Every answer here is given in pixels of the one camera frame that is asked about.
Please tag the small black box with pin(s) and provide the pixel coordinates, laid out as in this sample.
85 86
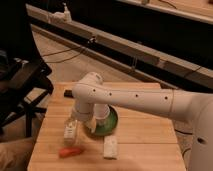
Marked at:
68 93

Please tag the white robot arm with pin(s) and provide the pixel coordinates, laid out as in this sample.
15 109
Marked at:
93 100

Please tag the long wooden beam rail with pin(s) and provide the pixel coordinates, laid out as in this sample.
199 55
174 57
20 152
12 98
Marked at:
179 67

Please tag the green plate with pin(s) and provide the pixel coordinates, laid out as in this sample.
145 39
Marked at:
105 126

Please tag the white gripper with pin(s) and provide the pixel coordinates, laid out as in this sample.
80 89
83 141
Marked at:
85 116

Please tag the white spray bottle background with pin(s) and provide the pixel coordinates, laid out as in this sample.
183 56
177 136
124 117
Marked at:
65 15

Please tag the black office chair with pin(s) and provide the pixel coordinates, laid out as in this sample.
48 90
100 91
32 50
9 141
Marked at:
23 84

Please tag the white plastic bottle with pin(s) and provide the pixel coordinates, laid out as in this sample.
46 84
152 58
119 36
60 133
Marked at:
70 135

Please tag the white sponge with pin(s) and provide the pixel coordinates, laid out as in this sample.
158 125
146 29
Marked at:
110 150

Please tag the white cup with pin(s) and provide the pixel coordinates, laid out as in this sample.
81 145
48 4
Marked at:
101 111

